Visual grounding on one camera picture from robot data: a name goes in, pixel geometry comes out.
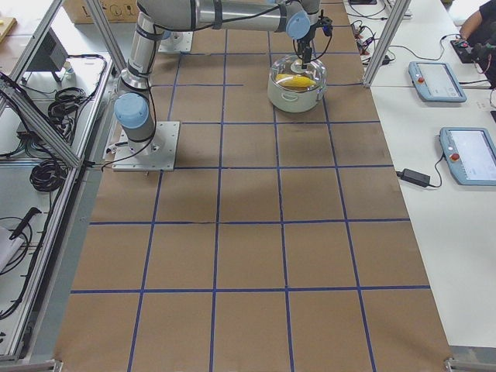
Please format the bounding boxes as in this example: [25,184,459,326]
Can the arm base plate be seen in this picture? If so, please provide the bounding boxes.
[111,121,180,171]
[158,31,193,53]

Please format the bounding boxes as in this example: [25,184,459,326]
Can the teach pendant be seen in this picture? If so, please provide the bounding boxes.
[408,61,467,103]
[439,127,495,186]

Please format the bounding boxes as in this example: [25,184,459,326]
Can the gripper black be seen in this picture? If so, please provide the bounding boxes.
[293,12,333,69]

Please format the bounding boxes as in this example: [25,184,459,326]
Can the black power adapter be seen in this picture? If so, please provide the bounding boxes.
[397,168,430,188]

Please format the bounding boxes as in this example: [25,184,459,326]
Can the teach pendant near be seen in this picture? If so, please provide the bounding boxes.
[439,127,495,186]

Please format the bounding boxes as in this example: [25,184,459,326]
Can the teach pendant far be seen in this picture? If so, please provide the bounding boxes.
[408,61,467,103]

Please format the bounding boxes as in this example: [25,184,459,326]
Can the coiled black cables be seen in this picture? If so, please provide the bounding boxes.
[29,158,67,193]

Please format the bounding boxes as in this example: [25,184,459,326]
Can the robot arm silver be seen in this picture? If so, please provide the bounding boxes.
[114,0,332,158]

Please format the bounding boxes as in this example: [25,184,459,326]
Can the yellow corn cob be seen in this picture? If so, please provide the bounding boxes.
[275,74,316,88]

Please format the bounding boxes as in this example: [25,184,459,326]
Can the glass pot lid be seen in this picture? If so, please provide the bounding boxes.
[270,55,327,92]

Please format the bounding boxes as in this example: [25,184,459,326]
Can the white cooking pot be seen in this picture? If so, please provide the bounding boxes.
[267,75,327,113]

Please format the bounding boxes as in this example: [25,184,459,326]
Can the aluminium frame post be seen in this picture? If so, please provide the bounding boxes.
[363,0,411,88]

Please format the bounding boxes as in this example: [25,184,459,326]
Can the cardboard box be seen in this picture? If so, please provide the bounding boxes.
[63,0,139,24]

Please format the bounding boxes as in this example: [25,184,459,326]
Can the person in black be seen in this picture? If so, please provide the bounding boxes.
[460,0,495,88]

